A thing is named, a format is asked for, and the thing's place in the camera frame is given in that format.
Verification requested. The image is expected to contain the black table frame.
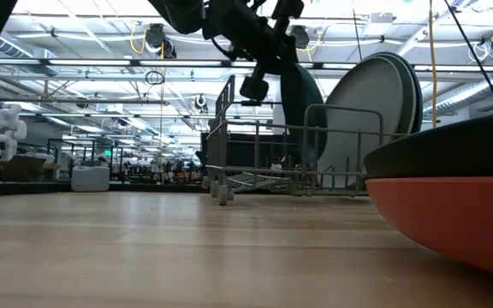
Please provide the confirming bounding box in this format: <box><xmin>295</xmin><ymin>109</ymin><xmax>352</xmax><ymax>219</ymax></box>
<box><xmin>0</xmin><ymin>180</ymin><xmax>209</xmax><ymax>198</ymax></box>

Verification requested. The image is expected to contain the brown cardboard box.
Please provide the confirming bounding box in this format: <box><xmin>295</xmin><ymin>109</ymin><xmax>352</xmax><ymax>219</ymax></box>
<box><xmin>0</xmin><ymin>153</ymin><xmax>62</xmax><ymax>182</ymax></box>

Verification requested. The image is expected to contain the black hanging cable coil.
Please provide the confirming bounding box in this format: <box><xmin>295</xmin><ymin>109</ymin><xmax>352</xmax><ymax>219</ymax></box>
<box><xmin>144</xmin><ymin>70</ymin><xmax>166</xmax><ymax>86</ymax></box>

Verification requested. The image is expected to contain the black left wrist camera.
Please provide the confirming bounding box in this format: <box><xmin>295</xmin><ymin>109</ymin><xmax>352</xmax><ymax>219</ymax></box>
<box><xmin>239</xmin><ymin>59</ymin><xmax>270</xmax><ymax>107</ymax></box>

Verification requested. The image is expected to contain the small teal plate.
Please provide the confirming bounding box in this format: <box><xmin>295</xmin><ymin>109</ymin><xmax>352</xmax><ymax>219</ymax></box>
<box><xmin>279</xmin><ymin>62</ymin><xmax>329</xmax><ymax>163</ymax></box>

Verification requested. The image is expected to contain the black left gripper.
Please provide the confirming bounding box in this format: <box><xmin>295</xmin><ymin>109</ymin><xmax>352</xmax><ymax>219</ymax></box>
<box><xmin>205</xmin><ymin>0</ymin><xmax>306</xmax><ymax>76</ymax></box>

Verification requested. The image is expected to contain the large blue plate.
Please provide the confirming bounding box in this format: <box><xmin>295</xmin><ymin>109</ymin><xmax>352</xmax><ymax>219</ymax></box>
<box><xmin>364</xmin><ymin>50</ymin><xmax>425</xmax><ymax>137</ymax></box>

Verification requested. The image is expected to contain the small black plate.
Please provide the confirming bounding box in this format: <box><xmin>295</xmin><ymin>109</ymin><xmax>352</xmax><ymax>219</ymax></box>
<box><xmin>363</xmin><ymin>109</ymin><xmax>493</xmax><ymax>181</ymax></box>

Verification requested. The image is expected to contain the thin black hanging cable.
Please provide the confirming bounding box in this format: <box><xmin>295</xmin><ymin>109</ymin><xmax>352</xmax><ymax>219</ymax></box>
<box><xmin>351</xmin><ymin>0</ymin><xmax>364</xmax><ymax>62</ymax></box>

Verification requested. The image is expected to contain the white remote control box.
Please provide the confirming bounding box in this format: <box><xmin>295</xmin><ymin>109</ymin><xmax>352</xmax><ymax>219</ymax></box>
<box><xmin>70</xmin><ymin>165</ymin><xmax>111</xmax><ymax>193</ymax></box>

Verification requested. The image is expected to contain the large grey plate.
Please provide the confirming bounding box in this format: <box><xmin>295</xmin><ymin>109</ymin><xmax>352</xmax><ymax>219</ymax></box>
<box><xmin>317</xmin><ymin>56</ymin><xmax>406</xmax><ymax>190</ymax></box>

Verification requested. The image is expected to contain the large white plate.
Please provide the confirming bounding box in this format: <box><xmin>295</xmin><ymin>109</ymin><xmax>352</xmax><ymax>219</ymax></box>
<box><xmin>368</xmin><ymin>53</ymin><xmax>418</xmax><ymax>139</ymax></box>

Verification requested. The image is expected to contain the yellow hanging cable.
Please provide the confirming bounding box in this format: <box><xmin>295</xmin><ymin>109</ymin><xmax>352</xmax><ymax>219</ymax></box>
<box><xmin>427</xmin><ymin>0</ymin><xmax>439</xmax><ymax>128</ymax></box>

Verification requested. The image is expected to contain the grey wire dish rack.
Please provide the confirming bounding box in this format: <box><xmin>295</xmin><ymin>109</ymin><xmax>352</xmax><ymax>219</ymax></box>
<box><xmin>202</xmin><ymin>74</ymin><xmax>407</xmax><ymax>207</ymax></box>

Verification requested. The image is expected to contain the small orange plate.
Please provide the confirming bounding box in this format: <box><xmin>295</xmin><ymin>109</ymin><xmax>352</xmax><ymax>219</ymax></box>
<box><xmin>365</xmin><ymin>175</ymin><xmax>493</xmax><ymax>281</ymax></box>

